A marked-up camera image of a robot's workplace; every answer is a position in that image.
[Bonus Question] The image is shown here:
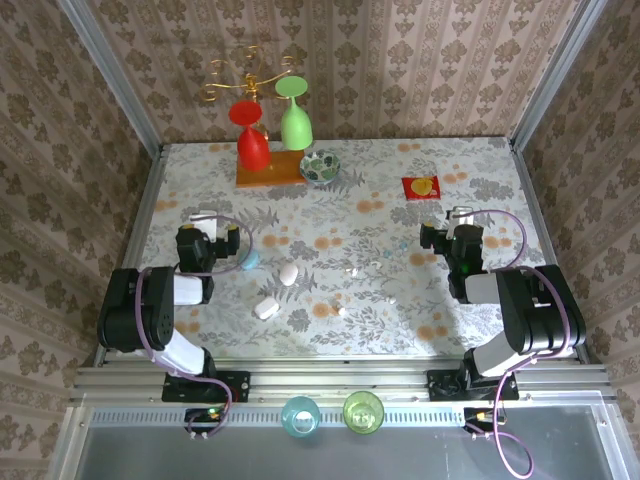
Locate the white rounded square earbud case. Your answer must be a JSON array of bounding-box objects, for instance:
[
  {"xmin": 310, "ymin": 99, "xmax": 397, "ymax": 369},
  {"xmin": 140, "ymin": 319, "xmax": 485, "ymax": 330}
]
[{"xmin": 253, "ymin": 296, "xmax": 280, "ymax": 320}]

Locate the floral patterned table cover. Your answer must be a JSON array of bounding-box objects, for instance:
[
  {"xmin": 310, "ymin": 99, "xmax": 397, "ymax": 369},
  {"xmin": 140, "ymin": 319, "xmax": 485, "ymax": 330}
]
[{"xmin": 107, "ymin": 137, "xmax": 576, "ymax": 359}]

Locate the red wine glass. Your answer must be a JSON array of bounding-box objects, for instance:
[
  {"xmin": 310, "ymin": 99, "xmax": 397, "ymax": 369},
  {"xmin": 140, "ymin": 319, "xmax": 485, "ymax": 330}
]
[{"xmin": 228, "ymin": 99, "xmax": 272, "ymax": 173}]

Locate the leaf pattern ceramic bowl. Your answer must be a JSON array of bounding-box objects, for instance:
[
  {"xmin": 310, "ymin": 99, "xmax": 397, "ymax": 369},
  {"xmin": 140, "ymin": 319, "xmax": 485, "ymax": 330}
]
[{"xmin": 298, "ymin": 150, "xmax": 342, "ymax": 187}]

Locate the green wine glass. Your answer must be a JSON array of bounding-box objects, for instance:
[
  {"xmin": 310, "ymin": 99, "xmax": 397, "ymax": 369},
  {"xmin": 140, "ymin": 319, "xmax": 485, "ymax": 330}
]
[{"xmin": 274, "ymin": 75, "xmax": 314, "ymax": 151}]

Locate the small black circuit board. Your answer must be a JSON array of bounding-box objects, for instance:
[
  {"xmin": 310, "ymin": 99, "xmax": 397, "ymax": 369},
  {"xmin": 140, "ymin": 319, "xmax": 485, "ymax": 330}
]
[
  {"xmin": 463, "ymin": 407, "xmax": 507, "ymax": 434},
  {"xmin": 184, "ymin": 407, "xmax": 232, "ymax": 434}
]

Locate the green plastic cup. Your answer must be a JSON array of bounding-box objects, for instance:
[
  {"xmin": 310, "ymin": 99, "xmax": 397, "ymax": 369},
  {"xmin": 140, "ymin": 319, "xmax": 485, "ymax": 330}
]
[{"xmin": 342, "ymin": 390, "xmax": 386, "ymax": 437}]

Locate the teal plastic cup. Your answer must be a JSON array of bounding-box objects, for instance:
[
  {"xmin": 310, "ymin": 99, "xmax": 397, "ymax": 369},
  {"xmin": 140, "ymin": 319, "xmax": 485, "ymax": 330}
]
[{"xmin": 280, "ymin": 395, "xmax": 321, "ymax": 439}]

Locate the grey metal tray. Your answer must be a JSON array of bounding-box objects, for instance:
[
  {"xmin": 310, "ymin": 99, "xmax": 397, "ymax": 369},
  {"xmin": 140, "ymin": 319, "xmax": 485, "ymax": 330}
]
[{"xmin": 47, "ymin": 404, "xmax": 626, "ymax": 480}]

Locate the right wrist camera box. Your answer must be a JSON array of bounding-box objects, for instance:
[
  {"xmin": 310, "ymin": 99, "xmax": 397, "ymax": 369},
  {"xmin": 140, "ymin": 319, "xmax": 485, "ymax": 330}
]
[{"xmin": 446, "ymin": 205, "xmax": 475, "ymax": 227}]

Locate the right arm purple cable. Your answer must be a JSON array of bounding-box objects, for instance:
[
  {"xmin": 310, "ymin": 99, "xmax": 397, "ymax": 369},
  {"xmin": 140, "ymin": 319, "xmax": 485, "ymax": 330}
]
[{"xmin": 459, "ymin": 209, "xmax": 574, "ymax": 477}]

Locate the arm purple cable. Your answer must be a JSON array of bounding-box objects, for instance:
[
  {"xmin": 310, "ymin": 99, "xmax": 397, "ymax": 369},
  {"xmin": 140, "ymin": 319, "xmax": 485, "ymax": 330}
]
[
  {"xmin": 459, "ymin": 209, "xmax": 574, "ymax": 477},
  {"xmin": 137, "ymin": 214, "xmax": 256, "ymax": 441}
]

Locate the aluminium table side rail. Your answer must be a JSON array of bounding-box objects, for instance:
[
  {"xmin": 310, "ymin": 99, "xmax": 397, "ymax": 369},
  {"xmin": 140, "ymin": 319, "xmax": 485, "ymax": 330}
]
[
  {"xmin": 509, "ymin": 139, "xmax": 591, "ymax": 364},
  {"xmin": 93, "ymin": 143, "xmax": 167, "ymax": 369}
]

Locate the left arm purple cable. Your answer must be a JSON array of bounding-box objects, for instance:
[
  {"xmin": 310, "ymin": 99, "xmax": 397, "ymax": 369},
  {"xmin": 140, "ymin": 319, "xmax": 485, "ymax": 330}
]
[{"xmin": 137, "ymin": 214, "xmax": 256, "ymax": 441}]

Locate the gold wire rack wooden base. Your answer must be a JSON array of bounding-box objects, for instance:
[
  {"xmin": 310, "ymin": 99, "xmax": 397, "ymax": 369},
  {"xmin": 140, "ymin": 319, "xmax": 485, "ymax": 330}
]
[{"xmin": 199, "ymin": 45, "xmax": 309, "ymax": 189}]

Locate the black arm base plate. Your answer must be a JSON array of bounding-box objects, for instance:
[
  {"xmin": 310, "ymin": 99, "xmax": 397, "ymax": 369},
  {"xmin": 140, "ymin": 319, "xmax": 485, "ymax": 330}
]
[
  {"xmin": 162, "ymin": 370, "xmax": 251, "ymax": 404},
  {"xmin": 427, "ymin": 368, "xmax": 520, "ymax": 401}
]

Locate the aluminium mounting rail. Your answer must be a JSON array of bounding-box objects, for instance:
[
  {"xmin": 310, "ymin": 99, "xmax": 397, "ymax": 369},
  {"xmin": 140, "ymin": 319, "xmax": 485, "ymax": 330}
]
[{"xmin": 69, "ymin": 355, "xmax": 617, "ymax": 405}]

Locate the aluminium frame post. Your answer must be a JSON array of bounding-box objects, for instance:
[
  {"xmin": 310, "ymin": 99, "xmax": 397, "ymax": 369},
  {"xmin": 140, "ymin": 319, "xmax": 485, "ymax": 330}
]
[
  {"xmin": 54, "ymin": 0, "xmax": 166, "ymax": 156},
  {"xmin": 508, "ymin": 0, "xmax": 609, "ymax": 151}
]

